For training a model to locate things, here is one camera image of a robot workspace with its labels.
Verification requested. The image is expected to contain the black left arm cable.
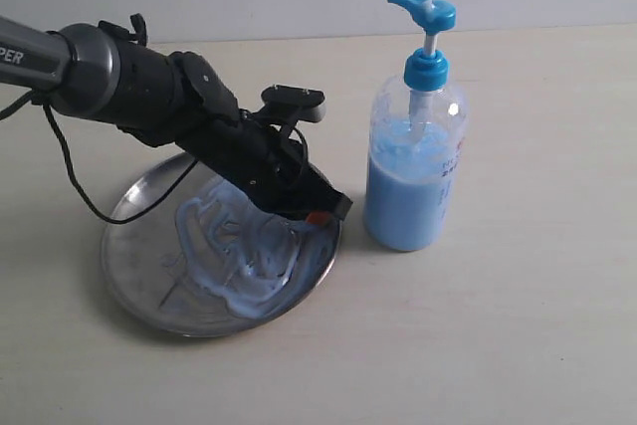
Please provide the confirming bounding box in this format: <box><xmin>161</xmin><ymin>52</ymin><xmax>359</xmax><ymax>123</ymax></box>
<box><xmin>0</xmin><ymin>89</ymin><xmax>310</xmax><ymax>224</ymax></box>

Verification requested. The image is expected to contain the round stainless steel plate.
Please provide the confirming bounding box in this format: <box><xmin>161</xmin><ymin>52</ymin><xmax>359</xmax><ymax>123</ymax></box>
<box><xmin>101</xmin><ymin>153</ymin><xmax>341</xmax><ymax>337</ymax></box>

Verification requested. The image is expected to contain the blue soap pump bottle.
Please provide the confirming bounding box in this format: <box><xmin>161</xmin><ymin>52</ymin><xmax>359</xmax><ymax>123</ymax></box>
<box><xmin>363</xmin><ymin>0</ymin><xmax>469</xmax><ymax>252</ymax></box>

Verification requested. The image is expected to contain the blue soap smear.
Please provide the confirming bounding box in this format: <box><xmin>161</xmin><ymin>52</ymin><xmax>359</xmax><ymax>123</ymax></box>
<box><xmin>175</xmin><ymin>180</ymin><xmax>337</xmax><ymax>319</ymax></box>

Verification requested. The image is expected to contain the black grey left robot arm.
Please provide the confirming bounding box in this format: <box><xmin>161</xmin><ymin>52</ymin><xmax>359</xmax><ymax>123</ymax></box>
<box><xmin>1</xmin><ymin>14</ymin><xmax>352</xmax><ymax>224</ymax></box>

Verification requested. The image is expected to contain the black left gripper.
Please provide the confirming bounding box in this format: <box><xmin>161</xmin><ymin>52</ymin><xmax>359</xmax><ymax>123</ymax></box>
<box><xmin>178</xmin><ymin>118</ymin><xmax>353</xmax><ymax>225</ymax></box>

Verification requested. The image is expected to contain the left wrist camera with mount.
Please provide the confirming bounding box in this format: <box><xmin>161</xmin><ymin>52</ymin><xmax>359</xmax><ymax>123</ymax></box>
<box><xmin>256</xmin><ymin>85</ymin><xmax>325</xmax><ymax>124</ymax></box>

